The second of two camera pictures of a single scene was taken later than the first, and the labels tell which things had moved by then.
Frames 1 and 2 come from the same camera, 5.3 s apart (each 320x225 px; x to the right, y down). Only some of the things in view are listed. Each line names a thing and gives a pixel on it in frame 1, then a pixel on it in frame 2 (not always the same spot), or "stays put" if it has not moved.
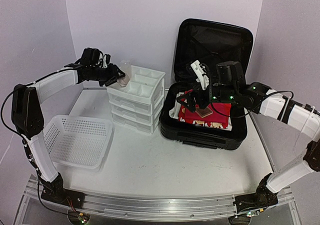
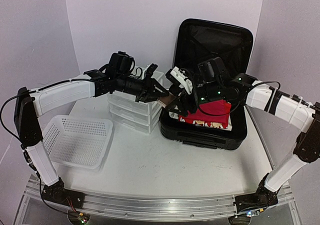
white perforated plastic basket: [79, 141] stays put
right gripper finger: [188, 99] -> [178, 106]
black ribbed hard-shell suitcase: [211, 42] stays put
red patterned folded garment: [215, 115] stays put
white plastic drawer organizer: [138, 105] stays put
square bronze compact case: [203, 113] -> [164, 100]
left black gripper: [113, 74] -> [149, 87]
